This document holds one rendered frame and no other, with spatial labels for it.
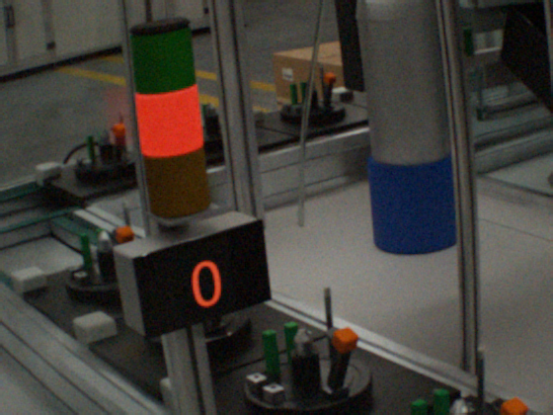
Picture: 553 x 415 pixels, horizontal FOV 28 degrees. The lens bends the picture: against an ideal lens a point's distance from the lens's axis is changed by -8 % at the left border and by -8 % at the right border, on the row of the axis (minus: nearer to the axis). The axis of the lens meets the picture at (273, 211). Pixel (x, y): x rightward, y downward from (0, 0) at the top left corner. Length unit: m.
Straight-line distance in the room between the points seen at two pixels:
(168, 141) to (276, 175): 1.38
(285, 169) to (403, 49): 0.51
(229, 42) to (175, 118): 1.16
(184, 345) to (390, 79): 0.97
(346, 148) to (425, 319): 0.75
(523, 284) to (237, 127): 0.62
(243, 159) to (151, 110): 1.21
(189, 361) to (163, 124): 0.22
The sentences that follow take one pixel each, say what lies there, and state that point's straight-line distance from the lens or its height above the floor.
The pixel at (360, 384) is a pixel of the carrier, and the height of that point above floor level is 0.99.
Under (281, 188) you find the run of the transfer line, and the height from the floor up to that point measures 0.89.
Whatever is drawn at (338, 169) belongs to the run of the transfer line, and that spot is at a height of 0.90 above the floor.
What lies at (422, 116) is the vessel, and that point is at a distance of 1.91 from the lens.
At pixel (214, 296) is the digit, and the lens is 0.96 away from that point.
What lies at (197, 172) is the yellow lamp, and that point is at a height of 1.29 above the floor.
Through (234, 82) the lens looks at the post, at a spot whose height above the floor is 1.14.
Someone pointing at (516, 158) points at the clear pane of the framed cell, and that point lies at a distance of 2.18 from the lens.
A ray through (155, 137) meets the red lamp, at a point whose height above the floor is 1.33.
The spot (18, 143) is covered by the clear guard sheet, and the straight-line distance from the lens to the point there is 0.91.
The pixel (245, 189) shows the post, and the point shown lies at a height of 0.94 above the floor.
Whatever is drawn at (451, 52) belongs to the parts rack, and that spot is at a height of 1.32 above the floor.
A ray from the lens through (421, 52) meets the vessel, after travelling 1.89.
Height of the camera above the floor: 1.53
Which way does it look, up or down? 17 degrees down
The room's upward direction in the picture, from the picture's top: 6 degrees counter-clockwise
